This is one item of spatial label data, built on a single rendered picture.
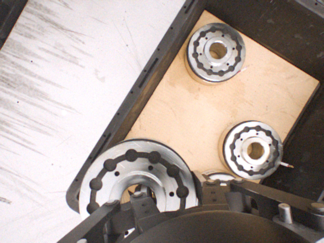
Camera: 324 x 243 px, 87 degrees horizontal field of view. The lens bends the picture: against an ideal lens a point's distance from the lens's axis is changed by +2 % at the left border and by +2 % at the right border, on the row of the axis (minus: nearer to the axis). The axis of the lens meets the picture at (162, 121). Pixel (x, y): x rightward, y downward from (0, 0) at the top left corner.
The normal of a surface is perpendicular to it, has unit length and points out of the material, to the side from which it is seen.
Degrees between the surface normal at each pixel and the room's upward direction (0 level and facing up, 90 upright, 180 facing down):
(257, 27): 90
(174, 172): 1
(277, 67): 0
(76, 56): 0
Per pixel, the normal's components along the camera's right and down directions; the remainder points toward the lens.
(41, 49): 0.03, -0.02
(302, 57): -0.52, 0.85
